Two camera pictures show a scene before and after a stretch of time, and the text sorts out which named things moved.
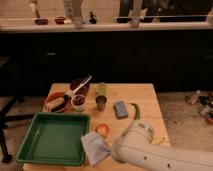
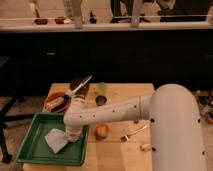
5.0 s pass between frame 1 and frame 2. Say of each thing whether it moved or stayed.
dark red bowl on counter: stayed
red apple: stayed
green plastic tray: stayed
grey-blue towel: moved
